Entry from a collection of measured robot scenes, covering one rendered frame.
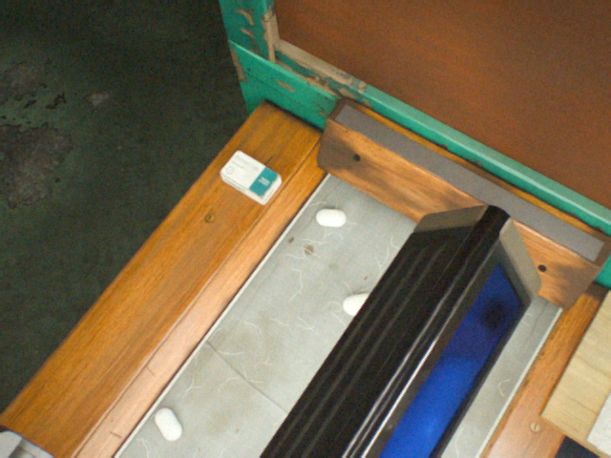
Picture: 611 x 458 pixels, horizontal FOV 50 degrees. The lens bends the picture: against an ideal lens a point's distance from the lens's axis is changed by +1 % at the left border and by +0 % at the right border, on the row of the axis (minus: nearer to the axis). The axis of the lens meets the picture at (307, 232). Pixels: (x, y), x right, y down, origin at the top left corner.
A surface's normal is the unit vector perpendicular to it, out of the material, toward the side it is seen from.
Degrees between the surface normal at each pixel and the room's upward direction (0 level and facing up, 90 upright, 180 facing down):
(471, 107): 89
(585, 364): 0
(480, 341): 58
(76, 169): 0
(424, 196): 67
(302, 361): 0
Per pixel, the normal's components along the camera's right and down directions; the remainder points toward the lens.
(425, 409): 0.65, 0.22
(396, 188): -0.55, 0.56
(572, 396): -0.07, -0.39
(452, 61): -0.57, 0.77
